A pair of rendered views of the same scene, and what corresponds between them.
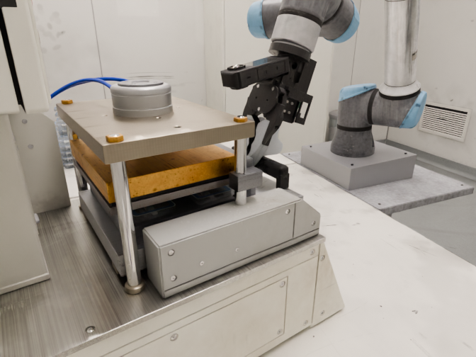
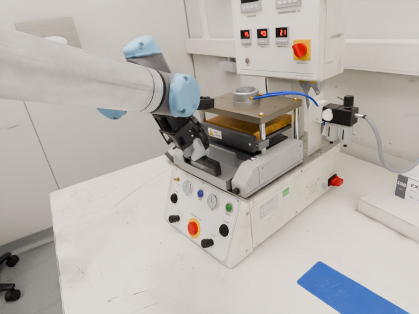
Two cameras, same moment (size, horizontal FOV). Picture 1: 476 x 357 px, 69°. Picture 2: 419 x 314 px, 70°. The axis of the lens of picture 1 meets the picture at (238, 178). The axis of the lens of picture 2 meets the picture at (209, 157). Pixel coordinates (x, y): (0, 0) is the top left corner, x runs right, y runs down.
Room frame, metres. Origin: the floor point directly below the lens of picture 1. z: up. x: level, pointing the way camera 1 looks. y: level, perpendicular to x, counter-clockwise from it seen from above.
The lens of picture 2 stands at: (1.35, -0.04, 1.36)
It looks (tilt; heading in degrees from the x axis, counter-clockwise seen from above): 26 degrees down; 177
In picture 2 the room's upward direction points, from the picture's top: 8 degrees counter-clockwise
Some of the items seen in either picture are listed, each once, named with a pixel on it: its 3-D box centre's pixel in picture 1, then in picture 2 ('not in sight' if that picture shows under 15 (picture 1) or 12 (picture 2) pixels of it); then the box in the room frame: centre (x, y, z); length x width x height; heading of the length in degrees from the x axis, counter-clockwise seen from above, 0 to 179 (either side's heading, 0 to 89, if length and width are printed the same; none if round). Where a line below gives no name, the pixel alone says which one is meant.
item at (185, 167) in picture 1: (145, 140); (249, 116); (0.48, 0.13, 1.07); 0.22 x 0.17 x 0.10; 34
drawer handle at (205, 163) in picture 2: (257, 165); (201, 161); (0.59, -0.04, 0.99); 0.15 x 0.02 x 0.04; 34
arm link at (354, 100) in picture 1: (358, 103); not in sight; (1.18, -0.41, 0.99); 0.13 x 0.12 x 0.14; 51
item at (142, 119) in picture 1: (118, 129); (258, 108); (0.47, 0.17, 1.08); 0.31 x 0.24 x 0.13; 34
